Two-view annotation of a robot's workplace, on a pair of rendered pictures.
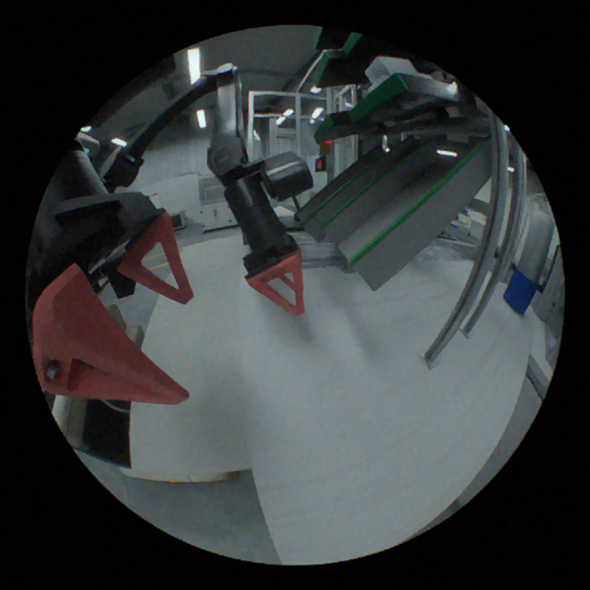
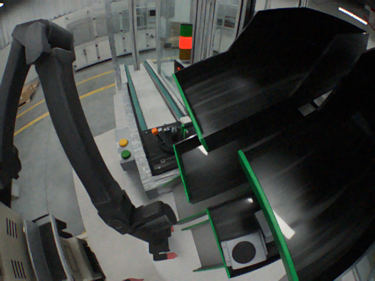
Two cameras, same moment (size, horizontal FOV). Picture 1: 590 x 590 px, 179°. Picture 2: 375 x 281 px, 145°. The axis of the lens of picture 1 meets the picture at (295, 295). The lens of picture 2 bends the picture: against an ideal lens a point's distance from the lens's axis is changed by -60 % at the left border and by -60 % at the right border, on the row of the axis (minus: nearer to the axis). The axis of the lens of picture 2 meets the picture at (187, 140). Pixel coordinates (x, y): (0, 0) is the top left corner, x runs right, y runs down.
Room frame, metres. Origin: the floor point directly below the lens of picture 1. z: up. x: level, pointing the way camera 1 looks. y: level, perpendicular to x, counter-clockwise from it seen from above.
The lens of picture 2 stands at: (0.20, -0.02, 1.45)
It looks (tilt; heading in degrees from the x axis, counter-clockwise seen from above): 48 degrees down; 346
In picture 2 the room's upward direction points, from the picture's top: 5 degrees clockwise
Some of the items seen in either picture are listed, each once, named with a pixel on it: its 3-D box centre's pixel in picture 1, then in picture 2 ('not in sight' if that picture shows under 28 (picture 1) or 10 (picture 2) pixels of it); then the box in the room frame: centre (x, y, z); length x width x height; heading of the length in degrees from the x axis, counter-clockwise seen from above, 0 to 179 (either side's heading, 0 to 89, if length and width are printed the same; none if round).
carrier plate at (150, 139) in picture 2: (313, 221); (174, 143); (0.62, -0.07, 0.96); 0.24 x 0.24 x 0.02; 14
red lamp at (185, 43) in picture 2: not in sight; (185, 42); (0.83, -0.13, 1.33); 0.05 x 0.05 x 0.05
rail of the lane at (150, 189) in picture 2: not in sight; (132, 121); (0.85, 0.15, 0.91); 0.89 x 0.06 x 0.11; 14
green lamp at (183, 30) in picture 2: not in sight; (186, 30); (0.83, -0.13, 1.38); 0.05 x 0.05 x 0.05
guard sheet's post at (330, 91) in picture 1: (331, 118); (194, 13); (0.84, -0.16, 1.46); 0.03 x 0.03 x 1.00; 14
